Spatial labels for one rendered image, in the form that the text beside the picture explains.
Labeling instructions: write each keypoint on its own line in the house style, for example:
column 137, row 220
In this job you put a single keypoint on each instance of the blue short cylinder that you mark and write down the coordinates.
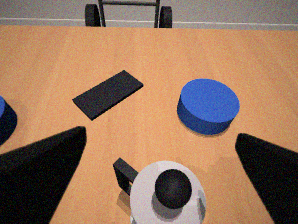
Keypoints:
column 207, row 106
column 8, row 120

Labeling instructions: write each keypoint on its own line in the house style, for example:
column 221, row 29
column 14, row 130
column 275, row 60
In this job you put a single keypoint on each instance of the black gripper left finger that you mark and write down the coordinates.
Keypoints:
column 34, row 178

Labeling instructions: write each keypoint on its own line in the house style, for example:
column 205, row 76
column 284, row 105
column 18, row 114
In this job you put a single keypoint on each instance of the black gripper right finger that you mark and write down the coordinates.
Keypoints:
column 273, row 172

